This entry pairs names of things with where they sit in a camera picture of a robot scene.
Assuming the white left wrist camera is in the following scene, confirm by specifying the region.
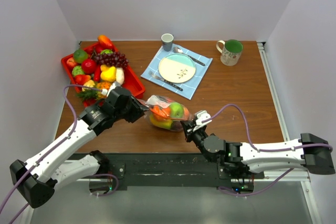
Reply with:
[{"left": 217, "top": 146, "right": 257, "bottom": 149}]
[{"left": 101, "top": 81, "right": 122, "bottom": 98}]

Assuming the orange yellow mango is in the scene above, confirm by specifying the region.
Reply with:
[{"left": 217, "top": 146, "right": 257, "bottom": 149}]
[{"left": 149, "top": 114, "right": 173, "bottom": 130}]

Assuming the blue checked cloth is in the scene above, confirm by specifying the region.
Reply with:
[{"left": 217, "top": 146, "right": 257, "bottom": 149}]
[{"left": 141, "top": 44, "right": 213, "bottom": 100}]

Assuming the small pineapple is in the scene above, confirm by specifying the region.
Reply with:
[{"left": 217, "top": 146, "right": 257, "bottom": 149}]
[{"left": 77, "top": 81, "right": 112, "bottom": 101}]

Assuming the red strawberry fruit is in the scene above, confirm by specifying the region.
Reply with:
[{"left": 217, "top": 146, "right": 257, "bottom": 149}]
[{"left": 74, "top": 74, "right": 91, "bottom": 86}]

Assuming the floral mug green inside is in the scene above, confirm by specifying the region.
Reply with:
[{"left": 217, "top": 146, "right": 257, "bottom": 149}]
[{"left": 216, "top": 39, "right": 244, "bottom": 66}]

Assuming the green lime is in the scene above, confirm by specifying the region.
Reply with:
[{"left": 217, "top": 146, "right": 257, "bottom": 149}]
[{"left": 72, "top": 49, "right": 89, "bottom": 64}]

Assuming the green apple at tray back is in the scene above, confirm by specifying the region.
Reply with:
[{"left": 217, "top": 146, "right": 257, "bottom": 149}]
[{"left": 100, "top": 49, "right": 114, "bottom": 54}]

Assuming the red apple at tray left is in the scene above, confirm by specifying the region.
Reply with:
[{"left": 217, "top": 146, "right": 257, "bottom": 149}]
[{"left": 66, "top": 57, "right": 78, "bottom": 70}]

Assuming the grey paper cup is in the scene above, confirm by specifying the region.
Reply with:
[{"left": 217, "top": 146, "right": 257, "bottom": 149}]
[{"left": 161, "top": 33, "right": 174, "bottom": 51}]

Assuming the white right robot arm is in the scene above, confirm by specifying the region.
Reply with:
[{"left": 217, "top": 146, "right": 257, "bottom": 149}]
[{"left": 181, "top": 121, "right": 335, "bottom": 178}]

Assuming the small orange pumpkin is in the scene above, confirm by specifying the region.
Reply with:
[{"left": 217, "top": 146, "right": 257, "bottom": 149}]
[{"left": 152, "top": 105, "right": 170, "bottom": 121}]

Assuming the dark purple plum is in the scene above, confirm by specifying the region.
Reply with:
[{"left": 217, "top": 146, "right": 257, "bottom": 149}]
[{"left": 171, "top": 121, "right": 183, "bottom": 132}]

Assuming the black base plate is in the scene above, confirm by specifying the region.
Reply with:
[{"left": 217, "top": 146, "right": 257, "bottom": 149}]
[{"left": 90, "top": 151, "right": 264, "bottom": 193}]

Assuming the yellow bell pepper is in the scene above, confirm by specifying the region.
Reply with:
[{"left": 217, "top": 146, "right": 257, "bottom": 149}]
[{"left": 100, "top": 65, "right": 116, "bottom": 82}]

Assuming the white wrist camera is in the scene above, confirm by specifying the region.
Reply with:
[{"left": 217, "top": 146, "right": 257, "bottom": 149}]
[
  {"left": 194, "top": 110, "right": 212, "bottom": 125},
  {"left": 101, "top": 81, "right": 122, "bottom": 98}
]

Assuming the cream and teal plate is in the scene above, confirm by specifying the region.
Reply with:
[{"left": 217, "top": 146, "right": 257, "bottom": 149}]
[{"left": 158, "top": 53, "right": 196, "bottom": 83}]

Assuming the clear zip bag orange zipper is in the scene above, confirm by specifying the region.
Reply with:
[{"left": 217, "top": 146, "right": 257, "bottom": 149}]
[{"left": 139, "top": 95, "right": 192, "bottom": 132}]

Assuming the metal fork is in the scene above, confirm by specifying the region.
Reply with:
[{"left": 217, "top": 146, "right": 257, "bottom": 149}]
[{"left": 149, "top": 71, "right": 183, "bottom": 91}]

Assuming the dark red grape bunch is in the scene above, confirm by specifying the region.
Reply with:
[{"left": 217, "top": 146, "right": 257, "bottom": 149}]
[{"left": 91, "top": 52, "right": 129, "bottom": 69}]

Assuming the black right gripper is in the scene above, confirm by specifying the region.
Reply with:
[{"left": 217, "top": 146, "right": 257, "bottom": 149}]
[{"left": 180, "top": 119, "right": 207, "bottom": 154}]

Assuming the metal spoon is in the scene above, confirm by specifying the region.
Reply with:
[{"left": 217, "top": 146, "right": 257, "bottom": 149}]
[{"left": 173, "top": 47, "right": 205, "bottom": 66}]

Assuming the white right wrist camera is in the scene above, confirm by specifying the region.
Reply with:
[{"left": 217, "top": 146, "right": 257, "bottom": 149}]
[{"left": 194, "top": 110, "right": 212, "bottom": 125}]

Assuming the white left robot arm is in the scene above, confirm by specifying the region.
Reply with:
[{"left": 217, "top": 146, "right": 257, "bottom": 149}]
[{"left": 9, "top": 87, "right": 149, "bottom": 208}]

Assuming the red pomegranate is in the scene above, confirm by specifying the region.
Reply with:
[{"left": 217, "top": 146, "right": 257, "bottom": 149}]
[{"left": 95, "top": 44, "right": 104, "bottom": 54}]

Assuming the green custard apple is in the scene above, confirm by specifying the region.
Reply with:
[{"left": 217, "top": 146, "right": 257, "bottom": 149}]
[{"left": 71, "top": 66, "right": 85, "bottom": 77}]

